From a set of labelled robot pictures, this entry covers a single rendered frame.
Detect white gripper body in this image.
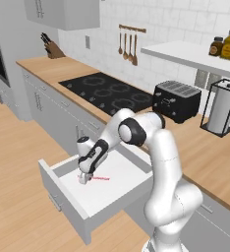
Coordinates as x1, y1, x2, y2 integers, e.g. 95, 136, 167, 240
78, 171, 93, 186

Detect open grey drawer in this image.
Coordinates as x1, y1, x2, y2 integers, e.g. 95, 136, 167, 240
37, 143, 154, 246

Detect grey base cupboard run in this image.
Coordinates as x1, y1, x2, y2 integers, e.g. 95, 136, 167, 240
21, 67, 230, 252

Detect black hob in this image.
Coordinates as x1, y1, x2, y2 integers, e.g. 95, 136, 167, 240
58, 71, 154, 117

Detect black toaster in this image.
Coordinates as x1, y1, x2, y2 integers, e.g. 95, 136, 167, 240
151, 80, 202, 125

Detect wooden hanging spatula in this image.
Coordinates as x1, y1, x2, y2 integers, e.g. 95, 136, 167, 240
131, 33, 139, 67

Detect wooden hanging spoon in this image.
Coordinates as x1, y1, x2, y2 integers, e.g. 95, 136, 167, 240
117, 30, 124, 56
122, 31, 130, 61
128, 32, 135, 63

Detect wooden knife block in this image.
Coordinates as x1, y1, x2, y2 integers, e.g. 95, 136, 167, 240
39, 31, 67, 60

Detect white paper towel roll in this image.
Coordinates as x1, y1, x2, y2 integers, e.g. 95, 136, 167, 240
206, 81, 230, 134

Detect small brown jar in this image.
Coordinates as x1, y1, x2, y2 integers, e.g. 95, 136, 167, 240
207, 35, 225, 58

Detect silver cupboard door handles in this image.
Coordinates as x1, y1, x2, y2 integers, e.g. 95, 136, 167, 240
75, 124, 86, 141
33, 91, 43, 112

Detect black wire towel holder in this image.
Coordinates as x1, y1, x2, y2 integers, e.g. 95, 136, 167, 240
199, 77, 230, 139

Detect wooden utensil rail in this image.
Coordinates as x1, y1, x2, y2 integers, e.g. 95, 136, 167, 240
118, 23, 147, 34

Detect white wall shelf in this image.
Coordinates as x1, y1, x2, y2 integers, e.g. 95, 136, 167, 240
140, 40, 230, 81

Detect grey wall cupboard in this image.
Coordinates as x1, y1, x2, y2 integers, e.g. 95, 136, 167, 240
24, 0, 101, 32

